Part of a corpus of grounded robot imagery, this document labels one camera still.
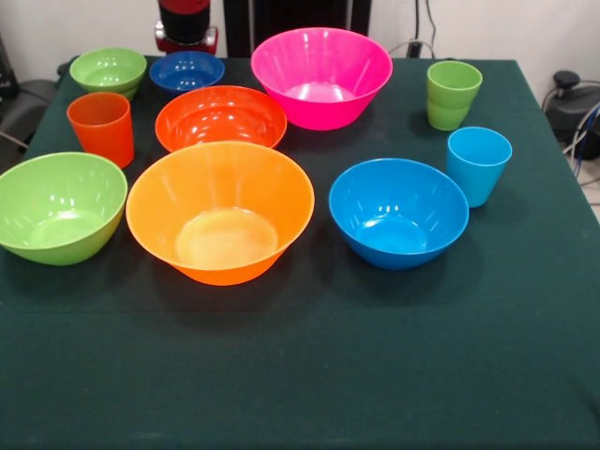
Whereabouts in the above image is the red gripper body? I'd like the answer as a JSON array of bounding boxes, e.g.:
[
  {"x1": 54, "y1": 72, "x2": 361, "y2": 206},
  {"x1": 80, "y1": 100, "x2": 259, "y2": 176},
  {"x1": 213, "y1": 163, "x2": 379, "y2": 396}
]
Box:
[{"x1": 156, "y1": 37, "x2": 218, "y2": 56}]

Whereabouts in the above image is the small dark blue bowl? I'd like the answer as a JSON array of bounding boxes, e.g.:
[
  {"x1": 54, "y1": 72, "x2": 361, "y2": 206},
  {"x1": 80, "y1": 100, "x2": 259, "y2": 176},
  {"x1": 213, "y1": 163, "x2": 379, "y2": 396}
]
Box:
[{"x1": 149, "y1": 51, "x2": 226, "y2": 98}]

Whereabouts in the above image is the small green bowl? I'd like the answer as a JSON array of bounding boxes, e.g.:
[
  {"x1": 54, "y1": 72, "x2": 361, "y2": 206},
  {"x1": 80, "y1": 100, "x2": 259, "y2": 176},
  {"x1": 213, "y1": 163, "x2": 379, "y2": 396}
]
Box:
[{"x1": 68, "y1": 46, "x2": 148, "y2": 101}]

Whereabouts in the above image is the red-orange bowl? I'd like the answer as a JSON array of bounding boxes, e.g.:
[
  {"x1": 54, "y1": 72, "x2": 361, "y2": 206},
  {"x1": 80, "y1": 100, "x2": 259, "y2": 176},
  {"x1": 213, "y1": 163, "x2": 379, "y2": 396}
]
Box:
[{"x1": 155, "y1": 84, "x2": 289, "y2": 154}]

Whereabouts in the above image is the large pink bowl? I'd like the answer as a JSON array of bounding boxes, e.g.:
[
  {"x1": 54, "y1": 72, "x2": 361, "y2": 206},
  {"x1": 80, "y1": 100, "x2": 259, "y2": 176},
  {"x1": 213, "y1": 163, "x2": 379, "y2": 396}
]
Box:
[{"x1": 250, "y1": 26, "x2": 395, "y2": 131}]

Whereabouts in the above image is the red-orange cup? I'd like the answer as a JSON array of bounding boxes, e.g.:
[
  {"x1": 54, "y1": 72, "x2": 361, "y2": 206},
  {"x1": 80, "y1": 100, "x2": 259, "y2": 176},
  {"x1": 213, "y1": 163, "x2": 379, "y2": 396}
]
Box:
[{"x1": 66, "y1": 91, "x2": 136, "y2": 170}]

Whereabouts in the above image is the large orange bowl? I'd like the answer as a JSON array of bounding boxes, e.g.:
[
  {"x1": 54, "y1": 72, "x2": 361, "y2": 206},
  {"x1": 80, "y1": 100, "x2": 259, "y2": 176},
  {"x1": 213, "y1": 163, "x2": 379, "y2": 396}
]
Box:
[{"x1": 125, "y1": 141, "x2": 316, "y2": 287}]

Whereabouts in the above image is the large green bowl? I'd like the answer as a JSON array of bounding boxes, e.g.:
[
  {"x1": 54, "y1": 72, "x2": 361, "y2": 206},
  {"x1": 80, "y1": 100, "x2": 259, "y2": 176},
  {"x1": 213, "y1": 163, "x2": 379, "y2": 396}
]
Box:
[{"x1": 0, "y1": 151, "x2": 129, "y2": 267}]

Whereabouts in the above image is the green cup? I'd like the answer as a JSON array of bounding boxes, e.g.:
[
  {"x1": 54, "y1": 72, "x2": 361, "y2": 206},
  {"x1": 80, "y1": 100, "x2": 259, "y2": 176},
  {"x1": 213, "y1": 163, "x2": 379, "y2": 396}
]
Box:
[{"x1": 426, "y1": 60, "x2": 484, "y2": 132}]

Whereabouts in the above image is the light blue bowl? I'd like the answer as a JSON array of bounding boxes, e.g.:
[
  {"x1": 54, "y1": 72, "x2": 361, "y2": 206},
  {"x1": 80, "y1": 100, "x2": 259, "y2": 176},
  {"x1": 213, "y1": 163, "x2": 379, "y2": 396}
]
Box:
[{"x1": 328, "y1": 157, "x2": 471, "y2": 272}]

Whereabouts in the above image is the light blue cup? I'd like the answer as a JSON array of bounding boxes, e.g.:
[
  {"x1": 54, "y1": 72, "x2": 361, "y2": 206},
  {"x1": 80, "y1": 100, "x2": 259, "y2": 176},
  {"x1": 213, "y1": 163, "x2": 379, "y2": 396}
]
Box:
[{"x1": 445, "y1": 126, "x2": 514, "y2": 209}]

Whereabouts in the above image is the dark green tablecloth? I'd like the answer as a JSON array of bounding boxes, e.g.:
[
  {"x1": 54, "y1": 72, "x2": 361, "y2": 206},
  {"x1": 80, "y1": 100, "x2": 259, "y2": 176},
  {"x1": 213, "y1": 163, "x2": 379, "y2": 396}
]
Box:
[{"x1": 0, "y1": 54, "x2": 600, "y2": 450}]

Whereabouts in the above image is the black stand base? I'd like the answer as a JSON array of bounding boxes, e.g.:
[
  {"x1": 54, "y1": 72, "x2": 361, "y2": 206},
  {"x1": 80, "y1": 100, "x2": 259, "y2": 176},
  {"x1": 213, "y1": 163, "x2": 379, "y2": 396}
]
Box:
[{"x1": 542, "y1": 69, "x2": 600, "y2": 142}]

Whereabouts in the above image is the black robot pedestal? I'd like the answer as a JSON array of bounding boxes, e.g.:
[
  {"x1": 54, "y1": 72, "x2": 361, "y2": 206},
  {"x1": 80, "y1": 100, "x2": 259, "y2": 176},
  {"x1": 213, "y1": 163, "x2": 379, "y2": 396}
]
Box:
[{"x1": 222, "y1": 0, "x2": 372, "y2": 59}]

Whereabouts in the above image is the black wall cable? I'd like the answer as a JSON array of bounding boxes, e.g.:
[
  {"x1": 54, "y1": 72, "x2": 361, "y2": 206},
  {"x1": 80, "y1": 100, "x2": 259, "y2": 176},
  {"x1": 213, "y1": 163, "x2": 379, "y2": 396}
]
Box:
[{"x1": 423, "y1": 0, "x2": 438, "y2": 57}]

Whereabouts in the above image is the white and blue cable bundle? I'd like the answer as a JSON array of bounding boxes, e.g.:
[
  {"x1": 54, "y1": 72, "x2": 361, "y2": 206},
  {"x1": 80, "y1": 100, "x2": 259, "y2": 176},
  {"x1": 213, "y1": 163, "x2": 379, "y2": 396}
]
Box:
[{"x1": 562, "y1": 100, "x2": 600, "y2": 207}]

